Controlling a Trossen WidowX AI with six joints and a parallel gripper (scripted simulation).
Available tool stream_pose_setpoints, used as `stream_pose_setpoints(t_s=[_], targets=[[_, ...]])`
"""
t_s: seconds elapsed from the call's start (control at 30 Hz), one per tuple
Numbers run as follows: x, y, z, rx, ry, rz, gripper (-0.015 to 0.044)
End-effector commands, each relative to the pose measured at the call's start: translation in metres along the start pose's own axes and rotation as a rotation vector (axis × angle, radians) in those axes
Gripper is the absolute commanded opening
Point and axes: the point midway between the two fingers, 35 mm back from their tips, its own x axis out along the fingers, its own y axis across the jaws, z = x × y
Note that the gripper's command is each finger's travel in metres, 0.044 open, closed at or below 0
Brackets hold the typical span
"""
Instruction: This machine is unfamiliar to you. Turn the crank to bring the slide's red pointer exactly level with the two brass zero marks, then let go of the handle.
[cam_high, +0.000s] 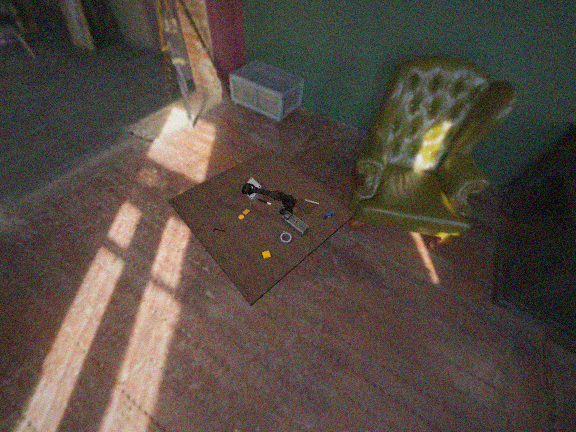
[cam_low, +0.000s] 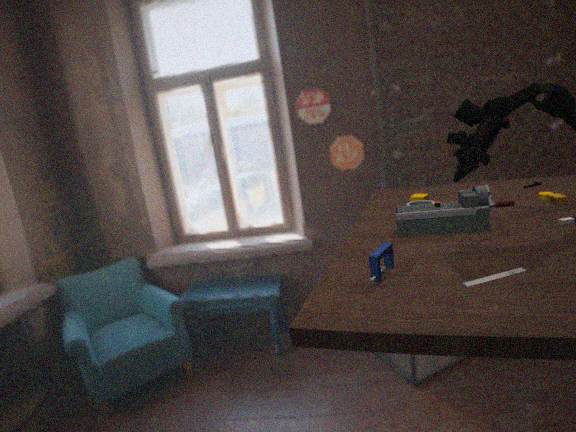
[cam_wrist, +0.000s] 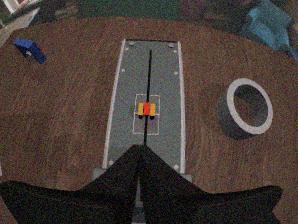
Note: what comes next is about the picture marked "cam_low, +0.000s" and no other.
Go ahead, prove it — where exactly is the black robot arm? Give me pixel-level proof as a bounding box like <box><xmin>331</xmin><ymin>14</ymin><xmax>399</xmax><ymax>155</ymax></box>
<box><xmin>446</xmin><ymin>83</ymin><xmax>576</xmax><ymax>150</ymax></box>

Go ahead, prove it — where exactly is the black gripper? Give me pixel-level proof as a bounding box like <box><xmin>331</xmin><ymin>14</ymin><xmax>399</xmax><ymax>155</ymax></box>
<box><xmin>453</xmin><ymin>130</ymin><xmax>494</xmax><ymax>182</ymax></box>

